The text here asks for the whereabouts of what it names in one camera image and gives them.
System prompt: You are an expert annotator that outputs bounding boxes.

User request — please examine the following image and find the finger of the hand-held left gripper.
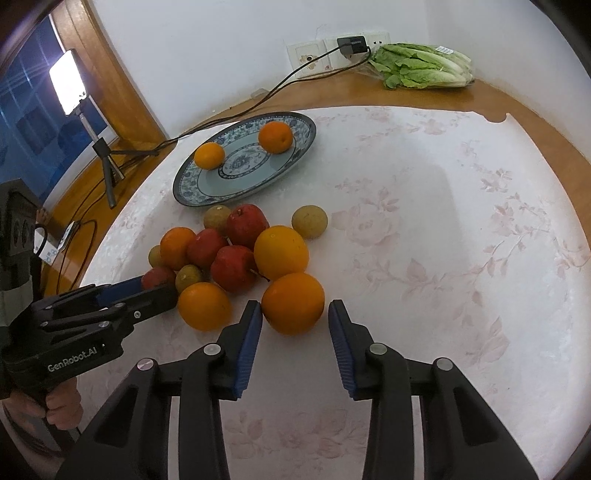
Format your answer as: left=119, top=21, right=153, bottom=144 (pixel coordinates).
left=44, top=283, right=179, bottom=337
left=46, top=275, right=145, bottom=310

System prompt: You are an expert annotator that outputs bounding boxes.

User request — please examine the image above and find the black charger plug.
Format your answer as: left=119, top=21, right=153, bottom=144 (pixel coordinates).
left=337, top=36, right=370, bottom=58

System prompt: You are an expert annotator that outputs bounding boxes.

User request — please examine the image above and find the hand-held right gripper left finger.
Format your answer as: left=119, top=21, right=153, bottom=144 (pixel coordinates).
left=55, top=300, right=264, bottom=480

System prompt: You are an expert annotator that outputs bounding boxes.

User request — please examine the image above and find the red apple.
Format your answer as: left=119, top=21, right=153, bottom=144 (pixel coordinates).
left=141, top=266, right=177, bottom=291
left=211, top=246, right=259, bottom=293
left=226, top=204, right=270, bottom=250
left=187, top=228, right=229, bottom=271

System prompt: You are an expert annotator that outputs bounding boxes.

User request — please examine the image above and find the blue patterned ceramic plate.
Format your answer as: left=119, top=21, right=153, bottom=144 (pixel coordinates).
left=172, top=112, right=318, bottom=208

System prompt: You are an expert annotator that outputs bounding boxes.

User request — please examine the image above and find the small grey tripod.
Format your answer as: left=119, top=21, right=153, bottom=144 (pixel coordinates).
left=76, top=99, right=162, bottom=208

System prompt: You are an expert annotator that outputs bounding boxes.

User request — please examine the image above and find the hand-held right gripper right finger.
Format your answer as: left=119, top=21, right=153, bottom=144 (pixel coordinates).
left=328, top=299, right=539, bottom=480

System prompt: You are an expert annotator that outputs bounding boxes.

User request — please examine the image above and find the dark blue window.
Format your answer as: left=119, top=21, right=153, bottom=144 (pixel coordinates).
left=0, top=14, right=121, bottom=213

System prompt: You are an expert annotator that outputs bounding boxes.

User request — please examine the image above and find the small white device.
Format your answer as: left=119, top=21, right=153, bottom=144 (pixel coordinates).
left=39, top=222, right=77, bottom=266

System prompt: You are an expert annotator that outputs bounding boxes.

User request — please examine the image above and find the wooden window frame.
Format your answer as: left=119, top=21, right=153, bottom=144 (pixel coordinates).
left=48, top=0, right=167, bottom=144

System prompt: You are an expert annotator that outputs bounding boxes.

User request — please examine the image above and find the orange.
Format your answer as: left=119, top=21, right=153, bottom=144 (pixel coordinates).
left=257, top=120, right=294, bottom=154
left=178, top=282, right=233, bottom=332
left=261, top=272, right=326, bottom=336
left=253, top=225, right=310, bottom=281
left=160, top=227, right=198, bottom=272
left=194, top=142, right=226, bottom=171

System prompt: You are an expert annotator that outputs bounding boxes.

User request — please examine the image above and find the white floral tablecloth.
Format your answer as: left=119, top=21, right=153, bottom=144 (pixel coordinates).
left=76, top=105, right=591, bottom=480

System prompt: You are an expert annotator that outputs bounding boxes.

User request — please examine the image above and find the person's left hand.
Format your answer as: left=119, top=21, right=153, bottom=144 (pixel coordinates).
left=14, top=376, right=85, bottom=432

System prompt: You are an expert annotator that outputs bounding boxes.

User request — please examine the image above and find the bright light panel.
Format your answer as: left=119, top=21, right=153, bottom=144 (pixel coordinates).
left=48, top=50, right=88, bottom=116

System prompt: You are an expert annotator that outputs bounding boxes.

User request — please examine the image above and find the bagged romaine lettuce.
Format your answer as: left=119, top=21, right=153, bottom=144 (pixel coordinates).
left=368, top=43, right=476, bottom=90

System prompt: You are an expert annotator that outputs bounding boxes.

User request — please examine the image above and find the black charger cable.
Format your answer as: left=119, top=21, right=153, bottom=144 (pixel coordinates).
left=55, top=48, right=372, bottom=296

